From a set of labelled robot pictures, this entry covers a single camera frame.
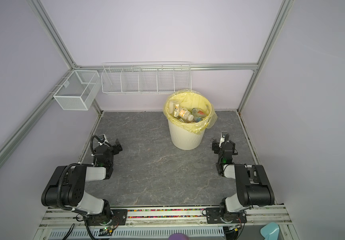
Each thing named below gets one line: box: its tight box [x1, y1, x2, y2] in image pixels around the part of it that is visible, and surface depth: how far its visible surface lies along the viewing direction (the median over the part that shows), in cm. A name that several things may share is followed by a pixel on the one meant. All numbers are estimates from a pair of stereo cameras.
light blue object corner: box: [260, 222, 280, 240], surface depth 71 cm
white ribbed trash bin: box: [168, 119, 206, 151], surface depth 101 cm
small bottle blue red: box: [191, 108, 207, 122], surface depth 89 cm
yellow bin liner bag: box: [163, 89, 218, 135], surface depth 90 cm
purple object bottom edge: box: [168, 233, 190, 240], surface depth 71 cm
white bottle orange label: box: [179, 108, 194, 122], surface depth 89 cm
